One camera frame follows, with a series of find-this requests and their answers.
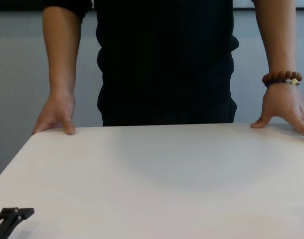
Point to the person's right hand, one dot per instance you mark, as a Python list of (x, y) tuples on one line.
[(57, 109)]

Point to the person's body in black clothes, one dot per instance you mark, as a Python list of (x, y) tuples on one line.
[(167, 62)]

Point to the person's left hand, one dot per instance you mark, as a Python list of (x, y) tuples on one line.
[(284, 107)]

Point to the white pedestal table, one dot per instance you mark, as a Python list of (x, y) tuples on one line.
[(152, 179)]

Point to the person's bare left forearm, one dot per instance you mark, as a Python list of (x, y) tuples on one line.
[(276, 39)]

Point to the black wall rail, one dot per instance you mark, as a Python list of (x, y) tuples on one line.
[(15, 5)]

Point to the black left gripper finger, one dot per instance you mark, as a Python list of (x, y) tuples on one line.
[(20, 212)]

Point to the person's bare right forearm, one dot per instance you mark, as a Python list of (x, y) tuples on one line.
[(62, 54)]

